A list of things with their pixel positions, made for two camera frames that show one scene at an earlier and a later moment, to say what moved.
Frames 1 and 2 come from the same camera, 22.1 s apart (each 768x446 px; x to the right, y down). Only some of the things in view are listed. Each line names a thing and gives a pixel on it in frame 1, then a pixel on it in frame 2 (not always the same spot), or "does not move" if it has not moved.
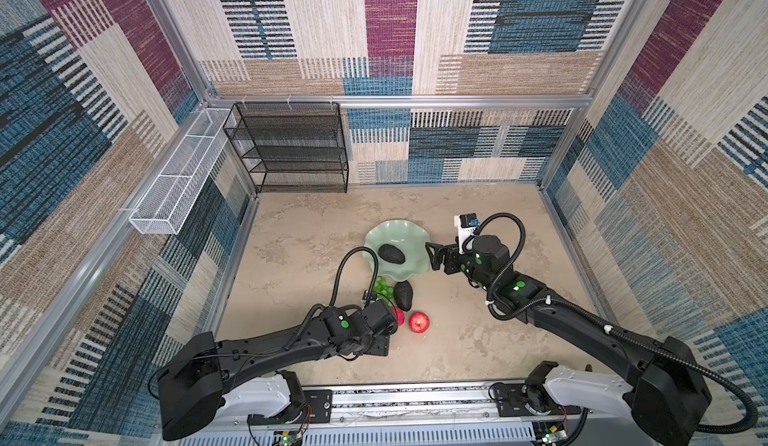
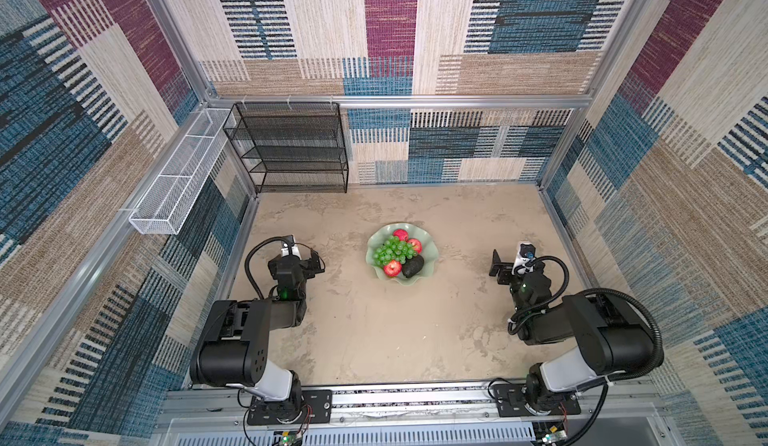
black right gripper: [450, 252] → [505, 269]
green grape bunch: [382, 287] → [393, 250]
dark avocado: [403, 295] → [413, 266]
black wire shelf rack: [291, 147] does not move
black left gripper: [382, 343] → [309, 266]
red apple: [419, 322] → [416, 244]
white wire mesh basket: [164, 206] does not move
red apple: [400, 315] → [393, 268]
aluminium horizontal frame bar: [222, 101] does not move
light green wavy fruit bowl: [410, 237] does not move
